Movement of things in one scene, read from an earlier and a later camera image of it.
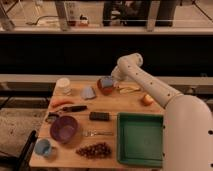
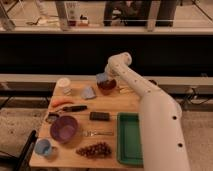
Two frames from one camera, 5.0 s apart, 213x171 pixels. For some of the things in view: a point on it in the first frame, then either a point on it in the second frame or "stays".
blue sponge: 107,82 → 102,77
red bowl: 105,90 stays
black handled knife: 75,108 stays
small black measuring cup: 51,117 stays
